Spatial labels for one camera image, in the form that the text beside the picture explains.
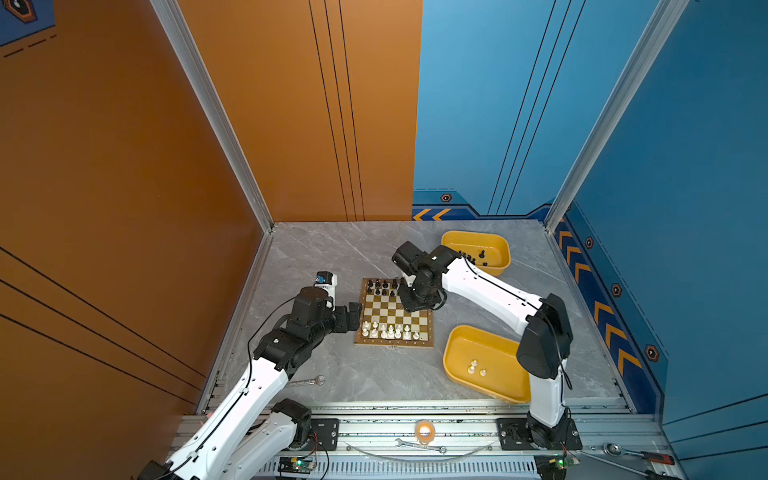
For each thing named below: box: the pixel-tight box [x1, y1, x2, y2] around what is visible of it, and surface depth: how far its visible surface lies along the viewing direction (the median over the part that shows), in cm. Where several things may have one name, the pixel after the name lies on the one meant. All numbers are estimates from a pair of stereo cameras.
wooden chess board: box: [355, 278, 434, 348], surface depth 92 cm
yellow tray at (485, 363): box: [443, 325, 531, 403], surface depth 85 cm
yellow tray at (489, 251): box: [441, 231, 511, 276], surface depth 112 cm
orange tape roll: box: [415, 420, 436, 445], surface depth 76 cm
